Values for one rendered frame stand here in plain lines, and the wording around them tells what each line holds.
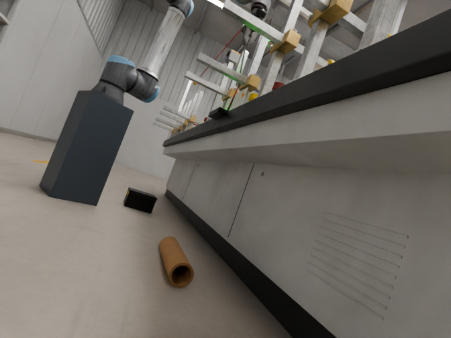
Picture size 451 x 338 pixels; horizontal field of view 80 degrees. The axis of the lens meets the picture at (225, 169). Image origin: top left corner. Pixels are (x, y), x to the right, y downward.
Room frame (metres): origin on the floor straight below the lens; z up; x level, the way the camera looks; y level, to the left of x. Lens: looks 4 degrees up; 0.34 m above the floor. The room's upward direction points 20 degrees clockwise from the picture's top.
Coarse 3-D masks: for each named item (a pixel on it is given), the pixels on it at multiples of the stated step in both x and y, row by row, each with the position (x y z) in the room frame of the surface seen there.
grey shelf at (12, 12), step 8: (0, 0) 2.81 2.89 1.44; (8, 0) 2.83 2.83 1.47; (16, 0) 2.82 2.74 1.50; (0, 8) 2.82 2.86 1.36; (8, 8) 2.84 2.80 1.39; (16, 8) 2.83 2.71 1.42; (0, 16) 2.68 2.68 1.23; (8, 16) 2.82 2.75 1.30; (0, 24) 2.84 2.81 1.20; (8, 24) 2.83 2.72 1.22; (0, 32) 2.84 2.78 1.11; (0, 40) 2.83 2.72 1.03; (0, 48) 2.86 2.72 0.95
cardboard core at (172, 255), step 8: (168, 240) 1.10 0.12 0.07; (176, 240) 1.13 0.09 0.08; (160, 248) 1.10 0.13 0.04; (168, 248) 1.02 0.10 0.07; (176, 248) 1.01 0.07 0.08; (168, 256) 0.96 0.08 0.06; (176, 256) 0.93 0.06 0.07; (184, 256) 0.94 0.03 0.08; (168, 264) 0.91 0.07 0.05; (176, 264) 0.87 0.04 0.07; (184, 264) 0.87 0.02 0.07; (168, 272) 0.87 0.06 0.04; (176, 272) 0.97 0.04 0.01; (184, 272) 0.95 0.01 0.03; (192, 272) 0.89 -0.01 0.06; (176, 280) 0.90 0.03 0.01; (184, 280) 0.90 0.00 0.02
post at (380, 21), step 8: (376, 0) 0.56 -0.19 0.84; (384, 0) 0.53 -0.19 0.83; (392, 0) 0.53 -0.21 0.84; (376, 8) 0.55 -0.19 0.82; (384, 8) 0.53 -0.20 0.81; (392, 8) 0.54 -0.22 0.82; (376, 16) 0.54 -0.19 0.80; (384, 16) 0.53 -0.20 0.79; (392, 16) 0.54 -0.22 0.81; (368, 24) 0.55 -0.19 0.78; (376, 24) 0.53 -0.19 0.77; (384, 24) 0.53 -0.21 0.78; (368, 32) 0.55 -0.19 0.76; (376, 32) 0.53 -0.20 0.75; (384, 32) 0.54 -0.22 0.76; (368, 40) 0.54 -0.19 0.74; (376, 40) 0.53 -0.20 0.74
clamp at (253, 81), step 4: (248, 76) 1.20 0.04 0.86; (252, 76) 1.17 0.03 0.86; (256, 76) 1.17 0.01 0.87; (248, 80) 1.18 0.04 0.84; (252, 80) 1.17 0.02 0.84; (256, 80) 1.18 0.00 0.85; (244, 84) 1.21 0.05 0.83; (248, 84) 1.18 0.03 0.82; (252, 84) 1.17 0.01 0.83; (256, 84) 1.18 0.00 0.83; (240, 88) 1.25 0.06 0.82; (244, 88) 1.23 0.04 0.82; (248, 88) 1.21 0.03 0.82; (252, 88) 1.20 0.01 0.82; (256, 88) 1.18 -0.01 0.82
